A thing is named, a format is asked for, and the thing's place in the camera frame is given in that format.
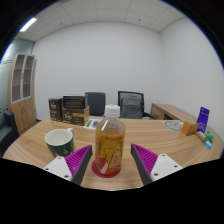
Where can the yellow drink bottle white cap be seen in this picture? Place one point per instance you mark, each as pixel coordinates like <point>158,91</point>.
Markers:
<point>110,143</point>

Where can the dark grey office chair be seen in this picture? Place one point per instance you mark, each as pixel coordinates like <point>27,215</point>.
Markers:
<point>95,104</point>

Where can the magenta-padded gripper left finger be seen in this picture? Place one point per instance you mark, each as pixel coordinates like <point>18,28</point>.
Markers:
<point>76,160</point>

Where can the green packet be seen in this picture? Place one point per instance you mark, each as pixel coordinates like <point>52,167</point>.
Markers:
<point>210,136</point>

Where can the wooden side desk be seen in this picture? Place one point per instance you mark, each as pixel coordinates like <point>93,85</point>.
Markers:
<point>170,111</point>

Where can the flat round red coaster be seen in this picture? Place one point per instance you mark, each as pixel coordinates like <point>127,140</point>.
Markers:
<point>96,172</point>

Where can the black leather sofa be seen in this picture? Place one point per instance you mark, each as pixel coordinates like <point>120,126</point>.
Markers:
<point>6,133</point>

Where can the green red white mug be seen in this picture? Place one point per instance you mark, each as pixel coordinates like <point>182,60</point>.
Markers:
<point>60,141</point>

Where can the white green leaflet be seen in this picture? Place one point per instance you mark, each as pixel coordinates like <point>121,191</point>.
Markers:
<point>90,124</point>

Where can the square ceiling light panel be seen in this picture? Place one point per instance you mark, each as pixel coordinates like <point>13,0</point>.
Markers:
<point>28,24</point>

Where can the wooden glass-door shelf cabinet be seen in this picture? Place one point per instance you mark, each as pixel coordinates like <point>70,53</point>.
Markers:
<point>21,100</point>

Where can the brown cardboard box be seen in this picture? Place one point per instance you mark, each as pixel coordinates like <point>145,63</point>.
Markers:
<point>76,116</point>

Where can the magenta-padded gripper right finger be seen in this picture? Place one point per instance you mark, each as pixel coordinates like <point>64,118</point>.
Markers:
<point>146,159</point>

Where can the blue packet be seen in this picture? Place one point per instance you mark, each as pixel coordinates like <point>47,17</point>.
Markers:
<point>208,144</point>

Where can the flat black box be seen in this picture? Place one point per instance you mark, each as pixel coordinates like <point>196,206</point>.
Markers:
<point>75,101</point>

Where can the wooden tissue box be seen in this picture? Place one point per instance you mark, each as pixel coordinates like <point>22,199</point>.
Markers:
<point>190,128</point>

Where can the round white disc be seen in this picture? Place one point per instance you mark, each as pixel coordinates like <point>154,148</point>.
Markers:
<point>173,125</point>

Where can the small yellowish box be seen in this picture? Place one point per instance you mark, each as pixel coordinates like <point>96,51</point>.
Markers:
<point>200,136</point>

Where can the black mesh office chair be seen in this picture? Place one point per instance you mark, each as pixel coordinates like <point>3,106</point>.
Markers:
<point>131,106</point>

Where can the purple standing card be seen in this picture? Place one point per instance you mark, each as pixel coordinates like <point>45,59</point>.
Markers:
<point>203,119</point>

